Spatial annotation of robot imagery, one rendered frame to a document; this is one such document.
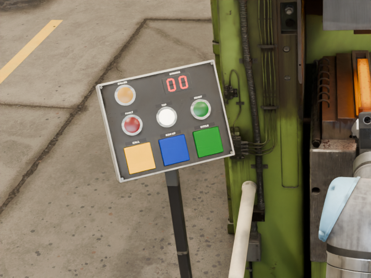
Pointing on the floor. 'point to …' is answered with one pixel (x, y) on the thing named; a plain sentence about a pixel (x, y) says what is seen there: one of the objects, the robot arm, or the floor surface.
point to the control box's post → (178, 222)
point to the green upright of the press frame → (301, 164)
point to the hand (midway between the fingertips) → (367, 115)
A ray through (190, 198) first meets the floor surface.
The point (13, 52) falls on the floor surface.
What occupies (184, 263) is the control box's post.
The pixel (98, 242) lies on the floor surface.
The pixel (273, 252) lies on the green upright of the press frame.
